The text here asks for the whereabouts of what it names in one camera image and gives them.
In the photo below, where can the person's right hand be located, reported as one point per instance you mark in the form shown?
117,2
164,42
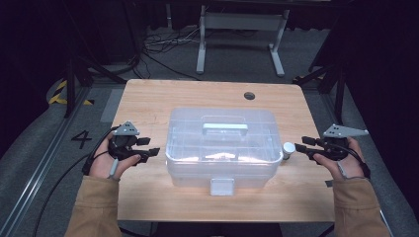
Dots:
349,166

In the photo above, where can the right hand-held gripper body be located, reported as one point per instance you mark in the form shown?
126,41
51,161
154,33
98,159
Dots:
334,146

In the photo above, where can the small white bottle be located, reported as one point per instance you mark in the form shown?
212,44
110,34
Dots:
289,148

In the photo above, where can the clear plastic storage box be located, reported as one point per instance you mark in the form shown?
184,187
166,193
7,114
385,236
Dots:
224,151

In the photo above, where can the yellow black hazard tape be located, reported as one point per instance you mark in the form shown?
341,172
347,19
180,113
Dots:
56,97

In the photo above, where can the aluminium floor rail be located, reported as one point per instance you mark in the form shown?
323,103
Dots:
383,220
36,171

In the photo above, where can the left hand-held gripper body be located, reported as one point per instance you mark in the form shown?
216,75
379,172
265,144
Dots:
123,146

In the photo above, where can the grey metal desk frame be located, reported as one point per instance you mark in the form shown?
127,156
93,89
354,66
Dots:
243,21

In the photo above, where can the person's left hand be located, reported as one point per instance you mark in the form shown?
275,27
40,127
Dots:
102,161

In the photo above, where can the black metal stand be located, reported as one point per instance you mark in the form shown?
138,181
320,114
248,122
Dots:
339,89
70,82

